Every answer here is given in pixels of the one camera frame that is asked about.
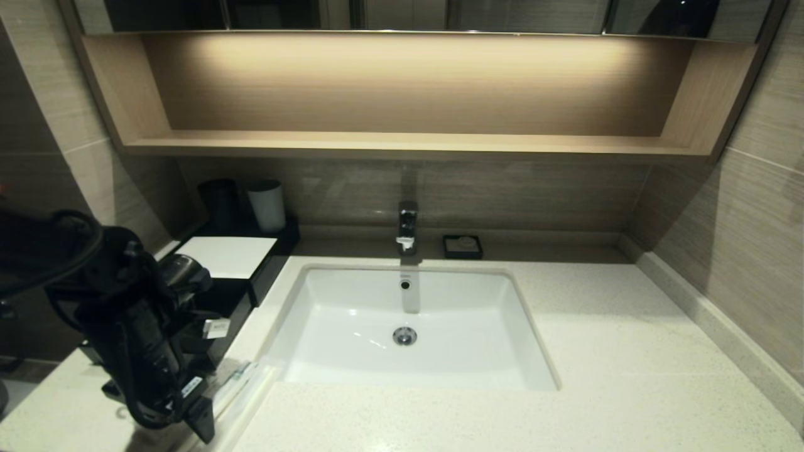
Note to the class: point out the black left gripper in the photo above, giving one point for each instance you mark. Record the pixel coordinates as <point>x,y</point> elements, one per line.
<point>157,364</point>

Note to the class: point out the short clear toothbrush packet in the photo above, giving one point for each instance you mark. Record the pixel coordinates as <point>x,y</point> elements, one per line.
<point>235,380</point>

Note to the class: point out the black pull-out drawer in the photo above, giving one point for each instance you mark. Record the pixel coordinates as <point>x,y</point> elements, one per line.
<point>232,320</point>

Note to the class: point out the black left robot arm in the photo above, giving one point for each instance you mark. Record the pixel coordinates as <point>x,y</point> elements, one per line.
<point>81,276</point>

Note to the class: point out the black box with white lid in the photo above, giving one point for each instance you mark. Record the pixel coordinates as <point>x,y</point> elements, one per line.
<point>229,257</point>

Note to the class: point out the black cup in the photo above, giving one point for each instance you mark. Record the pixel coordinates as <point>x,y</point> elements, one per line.
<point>218,204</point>

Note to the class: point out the chrome sink drain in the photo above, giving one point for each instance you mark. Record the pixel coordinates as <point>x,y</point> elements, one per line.
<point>404,336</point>

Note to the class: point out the white cup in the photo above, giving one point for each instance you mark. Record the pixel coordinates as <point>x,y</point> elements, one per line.
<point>267,207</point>

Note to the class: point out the white ceramic sink basin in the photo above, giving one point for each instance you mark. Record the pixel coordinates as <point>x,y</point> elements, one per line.
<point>408,314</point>

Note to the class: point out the chrome faucet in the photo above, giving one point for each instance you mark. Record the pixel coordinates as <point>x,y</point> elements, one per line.
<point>407,226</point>

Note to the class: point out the black soap dish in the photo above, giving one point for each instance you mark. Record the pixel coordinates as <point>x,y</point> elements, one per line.
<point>449,251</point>

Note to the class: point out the small beige soap bar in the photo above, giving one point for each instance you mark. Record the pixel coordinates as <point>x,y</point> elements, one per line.
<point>465,242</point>

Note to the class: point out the mirror cabinet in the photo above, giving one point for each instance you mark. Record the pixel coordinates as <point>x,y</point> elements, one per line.
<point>502,16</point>

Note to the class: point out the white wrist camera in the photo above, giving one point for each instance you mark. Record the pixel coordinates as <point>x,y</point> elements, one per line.
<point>217,329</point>

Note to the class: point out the wooden wall shelf niche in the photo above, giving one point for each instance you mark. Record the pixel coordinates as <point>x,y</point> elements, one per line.
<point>402,94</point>

